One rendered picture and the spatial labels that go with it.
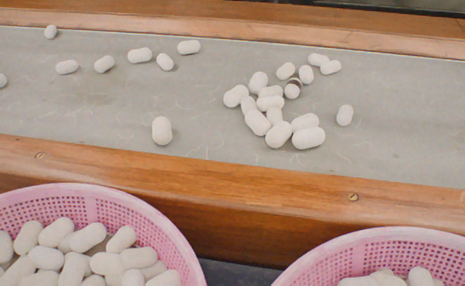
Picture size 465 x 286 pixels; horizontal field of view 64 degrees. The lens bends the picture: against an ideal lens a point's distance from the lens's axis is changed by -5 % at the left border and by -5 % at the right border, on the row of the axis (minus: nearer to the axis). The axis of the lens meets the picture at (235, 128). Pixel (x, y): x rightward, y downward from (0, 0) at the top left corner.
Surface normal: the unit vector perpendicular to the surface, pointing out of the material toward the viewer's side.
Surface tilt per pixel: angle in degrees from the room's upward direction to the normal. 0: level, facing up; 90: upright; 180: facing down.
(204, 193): 0
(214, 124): 0
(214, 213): 90
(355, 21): 0
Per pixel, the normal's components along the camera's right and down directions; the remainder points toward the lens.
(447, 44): -0.12, -0.11
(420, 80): 0.00, -0.77
